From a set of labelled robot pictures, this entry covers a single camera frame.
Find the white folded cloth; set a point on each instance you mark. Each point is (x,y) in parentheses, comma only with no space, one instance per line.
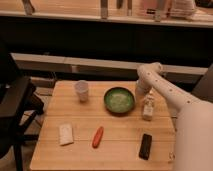
(65,134)

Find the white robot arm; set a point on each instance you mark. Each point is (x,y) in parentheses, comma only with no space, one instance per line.
(193,148)

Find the black chair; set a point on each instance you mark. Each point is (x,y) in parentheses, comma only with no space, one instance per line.
(18,106)

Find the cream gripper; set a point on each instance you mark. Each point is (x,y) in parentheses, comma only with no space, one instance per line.
(139,96)

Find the small white bottle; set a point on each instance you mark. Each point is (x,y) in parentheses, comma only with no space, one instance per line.
(148,107)

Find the wooden table board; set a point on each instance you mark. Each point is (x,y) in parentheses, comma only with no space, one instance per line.
(121,140)

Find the clear plastic cup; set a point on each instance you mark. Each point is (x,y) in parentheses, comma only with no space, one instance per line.
(82,90)

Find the green ceramic bowl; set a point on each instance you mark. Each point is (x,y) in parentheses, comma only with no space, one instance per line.
(119,100)

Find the black remote control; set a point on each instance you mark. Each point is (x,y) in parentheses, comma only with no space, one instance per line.
(145,147)

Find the orange carrot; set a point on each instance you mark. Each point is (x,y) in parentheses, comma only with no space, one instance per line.
(97,137)

